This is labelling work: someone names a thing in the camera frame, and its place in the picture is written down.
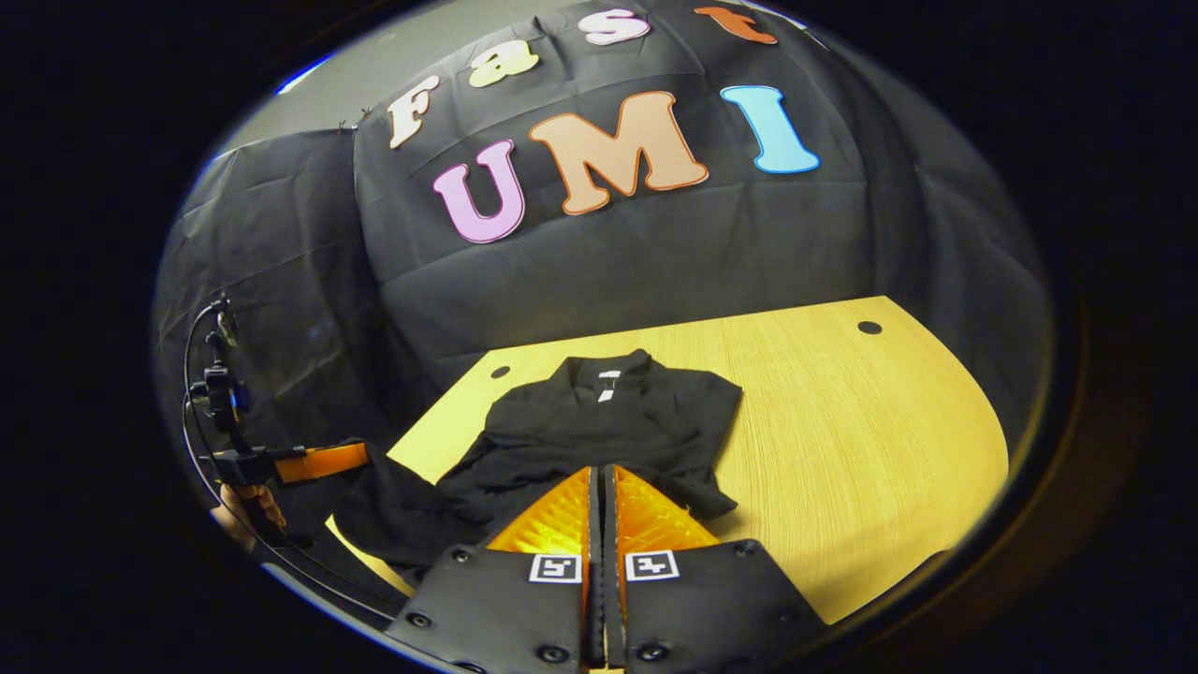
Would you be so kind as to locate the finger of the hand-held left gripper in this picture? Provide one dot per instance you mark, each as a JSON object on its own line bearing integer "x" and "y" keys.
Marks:
{"x": 323, "y": 461}

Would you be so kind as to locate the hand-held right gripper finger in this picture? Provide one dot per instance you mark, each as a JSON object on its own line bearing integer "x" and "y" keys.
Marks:
{"x": 608, "y": 524}
{"x": 593, "y": 524}

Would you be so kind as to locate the black buttoned garment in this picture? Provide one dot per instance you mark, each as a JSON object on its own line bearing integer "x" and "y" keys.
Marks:
{"x": 599, "y": 421}

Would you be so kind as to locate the black backdrop cloth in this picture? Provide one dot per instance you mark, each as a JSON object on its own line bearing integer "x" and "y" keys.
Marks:
{"x": 655, "y": 253}

